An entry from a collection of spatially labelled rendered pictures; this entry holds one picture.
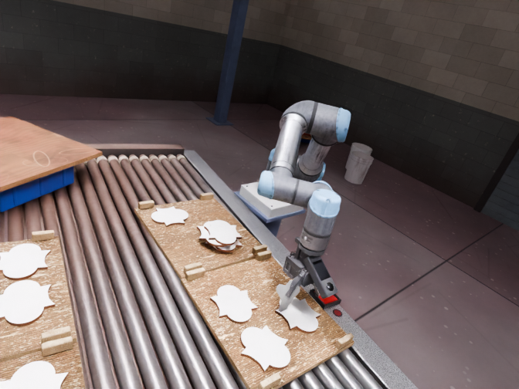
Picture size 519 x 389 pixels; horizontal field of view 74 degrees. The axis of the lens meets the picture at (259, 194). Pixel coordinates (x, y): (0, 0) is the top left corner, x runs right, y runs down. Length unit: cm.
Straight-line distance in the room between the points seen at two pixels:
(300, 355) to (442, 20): 543
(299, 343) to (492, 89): 494
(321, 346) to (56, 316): 68
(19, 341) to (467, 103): 545
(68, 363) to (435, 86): 555
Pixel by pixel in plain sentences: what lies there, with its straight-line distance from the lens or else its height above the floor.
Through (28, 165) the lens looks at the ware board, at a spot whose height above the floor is 104.
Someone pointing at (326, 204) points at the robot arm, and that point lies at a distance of 87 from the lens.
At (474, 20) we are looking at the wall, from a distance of 582.
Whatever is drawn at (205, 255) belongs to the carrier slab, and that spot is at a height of 94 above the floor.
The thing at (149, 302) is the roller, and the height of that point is 92.
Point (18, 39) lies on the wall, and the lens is 578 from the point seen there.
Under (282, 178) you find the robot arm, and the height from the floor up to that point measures 130.
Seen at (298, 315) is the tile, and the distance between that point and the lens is 107.
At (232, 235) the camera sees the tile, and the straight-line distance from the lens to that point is 123.
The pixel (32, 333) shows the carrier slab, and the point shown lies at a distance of 99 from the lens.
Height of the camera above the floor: 168
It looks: 27 degrees down
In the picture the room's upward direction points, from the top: 14 degrees clockwise
